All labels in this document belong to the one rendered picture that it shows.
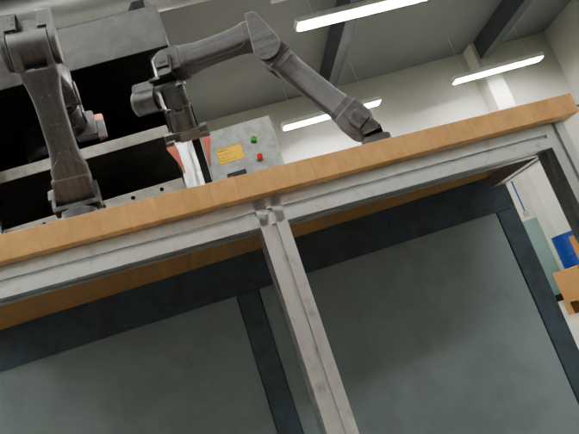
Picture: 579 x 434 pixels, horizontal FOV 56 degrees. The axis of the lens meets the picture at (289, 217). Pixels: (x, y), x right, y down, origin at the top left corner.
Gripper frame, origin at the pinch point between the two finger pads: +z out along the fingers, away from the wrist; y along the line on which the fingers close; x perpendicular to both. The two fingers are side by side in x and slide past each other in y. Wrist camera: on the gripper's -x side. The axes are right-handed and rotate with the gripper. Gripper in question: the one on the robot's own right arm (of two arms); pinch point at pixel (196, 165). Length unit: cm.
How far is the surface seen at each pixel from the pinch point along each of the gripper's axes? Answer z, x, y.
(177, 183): 17, -82, 12
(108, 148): -3, -96, 35
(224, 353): 37.2, 25.0, 5.8
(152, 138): -2, -96, 17
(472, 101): 131, -722, -439
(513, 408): 64, 40, -50
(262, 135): 9, -93, -27
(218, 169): 17, -89, -5
